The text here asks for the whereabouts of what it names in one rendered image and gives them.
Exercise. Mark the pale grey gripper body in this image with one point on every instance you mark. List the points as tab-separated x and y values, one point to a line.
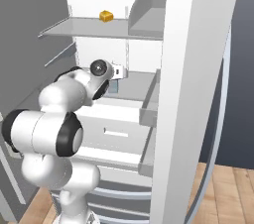
113	86

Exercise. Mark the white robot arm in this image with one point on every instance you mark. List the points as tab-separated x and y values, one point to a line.
49	129

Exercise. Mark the white fridge drawer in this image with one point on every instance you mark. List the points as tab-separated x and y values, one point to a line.
115	119

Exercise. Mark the narrow grey fridge shelf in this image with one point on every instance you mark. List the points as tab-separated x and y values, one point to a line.
61	54

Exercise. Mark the large grey fridge shelf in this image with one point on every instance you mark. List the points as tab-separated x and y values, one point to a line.
89	29

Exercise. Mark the dark grey fridge door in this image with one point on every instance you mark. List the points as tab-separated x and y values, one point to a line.
29	3

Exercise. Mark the yellow cheese block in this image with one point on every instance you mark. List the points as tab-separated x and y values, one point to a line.
106	16

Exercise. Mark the curved grey door bin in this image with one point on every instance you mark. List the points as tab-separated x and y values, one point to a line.
149	16

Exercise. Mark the grey freezer drawer front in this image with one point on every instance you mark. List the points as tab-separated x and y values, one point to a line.
125	201

